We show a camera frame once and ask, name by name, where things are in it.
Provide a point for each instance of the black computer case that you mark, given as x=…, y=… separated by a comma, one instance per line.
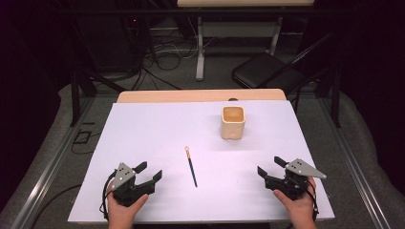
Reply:
x=108, y=41

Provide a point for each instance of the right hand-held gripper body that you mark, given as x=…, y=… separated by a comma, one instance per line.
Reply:
x=296, y=183

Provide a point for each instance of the dark stick with orange end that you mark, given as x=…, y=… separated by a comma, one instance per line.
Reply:
x=191, y=168

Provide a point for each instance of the white board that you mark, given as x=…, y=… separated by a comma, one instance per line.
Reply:
x=165, y=127

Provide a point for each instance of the black horizontal bar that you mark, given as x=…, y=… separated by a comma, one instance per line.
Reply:
x=127, y=12

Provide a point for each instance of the person's right hand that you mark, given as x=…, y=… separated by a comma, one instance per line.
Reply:
x=301, y=210

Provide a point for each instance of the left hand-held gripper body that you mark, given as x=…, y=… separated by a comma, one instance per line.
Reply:
x=122, y=178

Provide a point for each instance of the desk with white legs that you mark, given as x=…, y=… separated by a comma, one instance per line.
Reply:
x=235, y=30

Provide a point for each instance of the person's left hand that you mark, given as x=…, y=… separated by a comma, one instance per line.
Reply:
x=122, y=213

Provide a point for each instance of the beige square cup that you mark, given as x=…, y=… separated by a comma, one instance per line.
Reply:
x=233, y=130

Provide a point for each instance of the black folding chair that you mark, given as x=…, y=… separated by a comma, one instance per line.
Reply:
x=264, y=70

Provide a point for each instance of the aluminium rail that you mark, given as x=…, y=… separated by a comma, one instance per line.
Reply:
x=47, y=171
x=353, y=162

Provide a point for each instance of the black metal stand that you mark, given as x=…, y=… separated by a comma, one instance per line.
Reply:
x=75, y=101
x=335, y=101

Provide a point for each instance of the wooden table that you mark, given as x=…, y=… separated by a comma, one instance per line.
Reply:
x=178, y=96

